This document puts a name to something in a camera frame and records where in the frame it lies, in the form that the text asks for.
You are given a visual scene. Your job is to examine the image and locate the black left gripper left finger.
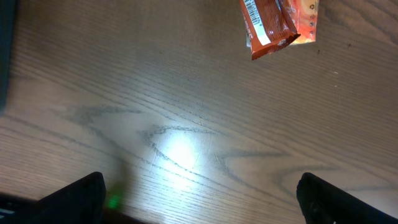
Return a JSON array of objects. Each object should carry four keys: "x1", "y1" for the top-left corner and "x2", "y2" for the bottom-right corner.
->
[{"x1": 28, "y1": 172, "x2": 106, "y2": 224}]

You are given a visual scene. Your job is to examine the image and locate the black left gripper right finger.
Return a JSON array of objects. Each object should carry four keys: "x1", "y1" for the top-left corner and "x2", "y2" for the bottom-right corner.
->
[{"x1": 296, "y1": 172, "x2": 397, "y2": 224}]

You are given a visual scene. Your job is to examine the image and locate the red small packet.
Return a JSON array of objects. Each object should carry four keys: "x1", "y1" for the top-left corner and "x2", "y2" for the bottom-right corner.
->
[{"x1": 239, "y1": 0, "x2": 300, "y2": 60}]

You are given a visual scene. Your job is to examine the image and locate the orange tissue packet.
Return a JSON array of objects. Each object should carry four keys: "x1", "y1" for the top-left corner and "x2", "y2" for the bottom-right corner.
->
[{"x1": 284, "y1": 0, "x2": 319, "y2": 45}]

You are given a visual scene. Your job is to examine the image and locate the grey plastic mesh basket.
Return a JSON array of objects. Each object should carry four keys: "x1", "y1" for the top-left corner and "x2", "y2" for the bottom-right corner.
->
[{"x1": 0, "y1": 0, "x2": 17, "y2": 114}]

